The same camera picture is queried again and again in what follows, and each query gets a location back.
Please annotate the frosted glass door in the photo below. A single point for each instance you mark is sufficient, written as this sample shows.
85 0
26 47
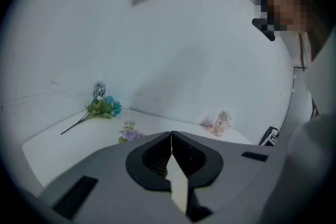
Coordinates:
300 91

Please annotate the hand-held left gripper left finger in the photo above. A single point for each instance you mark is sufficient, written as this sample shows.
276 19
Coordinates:
110 165

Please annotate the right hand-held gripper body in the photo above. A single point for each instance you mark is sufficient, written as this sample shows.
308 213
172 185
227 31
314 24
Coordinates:
269 137

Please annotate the black head-worn camera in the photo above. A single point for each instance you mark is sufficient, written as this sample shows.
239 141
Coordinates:
260 26

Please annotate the purple flower bouquet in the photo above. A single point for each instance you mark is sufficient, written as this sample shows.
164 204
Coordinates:
130 135

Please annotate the blue flower bunch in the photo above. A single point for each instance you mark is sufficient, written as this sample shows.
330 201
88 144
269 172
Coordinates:
101 108

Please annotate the person's face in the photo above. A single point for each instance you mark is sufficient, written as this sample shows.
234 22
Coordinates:
288 10

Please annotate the person's beige top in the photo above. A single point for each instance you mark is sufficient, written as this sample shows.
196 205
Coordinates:
315 165

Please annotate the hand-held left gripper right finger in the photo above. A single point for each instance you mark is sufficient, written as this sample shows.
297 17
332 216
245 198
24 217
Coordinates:
236 165

